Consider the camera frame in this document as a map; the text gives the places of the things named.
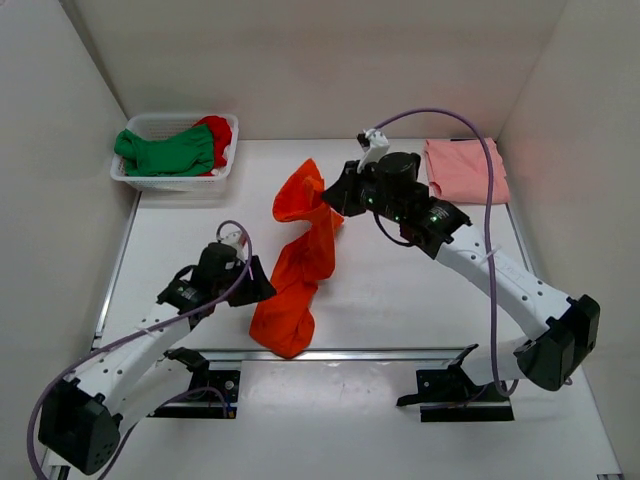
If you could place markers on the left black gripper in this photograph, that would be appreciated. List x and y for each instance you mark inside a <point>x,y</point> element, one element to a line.
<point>258,286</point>

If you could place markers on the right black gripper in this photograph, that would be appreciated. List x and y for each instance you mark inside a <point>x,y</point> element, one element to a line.
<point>342,196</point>

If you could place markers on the orange t-shirt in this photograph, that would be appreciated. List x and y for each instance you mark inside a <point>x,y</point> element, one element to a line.
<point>284,323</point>

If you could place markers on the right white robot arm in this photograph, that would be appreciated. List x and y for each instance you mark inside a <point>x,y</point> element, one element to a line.
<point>559,331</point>

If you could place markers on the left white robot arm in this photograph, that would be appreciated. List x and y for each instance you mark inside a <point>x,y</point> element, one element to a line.
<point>85,414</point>

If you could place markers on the pink folded t-shirt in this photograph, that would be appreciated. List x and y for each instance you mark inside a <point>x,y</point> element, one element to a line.
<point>457,170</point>

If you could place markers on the red t-shirt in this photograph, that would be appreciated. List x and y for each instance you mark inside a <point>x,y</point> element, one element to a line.
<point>222,136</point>

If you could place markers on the green t-shirt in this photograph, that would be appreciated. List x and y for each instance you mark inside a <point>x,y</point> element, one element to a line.
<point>187,154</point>

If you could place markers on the white plastic basket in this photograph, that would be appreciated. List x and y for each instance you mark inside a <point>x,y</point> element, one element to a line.
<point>158,126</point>

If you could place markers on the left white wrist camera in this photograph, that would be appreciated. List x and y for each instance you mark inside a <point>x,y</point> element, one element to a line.
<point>237,240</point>

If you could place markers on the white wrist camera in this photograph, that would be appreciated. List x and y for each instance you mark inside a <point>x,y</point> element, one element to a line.
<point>237,240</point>
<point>375,145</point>

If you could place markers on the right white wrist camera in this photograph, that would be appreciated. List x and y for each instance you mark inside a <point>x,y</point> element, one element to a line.
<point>375,145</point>

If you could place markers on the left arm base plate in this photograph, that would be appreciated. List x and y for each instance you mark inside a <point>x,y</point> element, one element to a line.
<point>212,392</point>

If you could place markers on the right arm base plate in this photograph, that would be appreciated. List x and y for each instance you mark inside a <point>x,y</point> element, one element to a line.
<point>447,395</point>

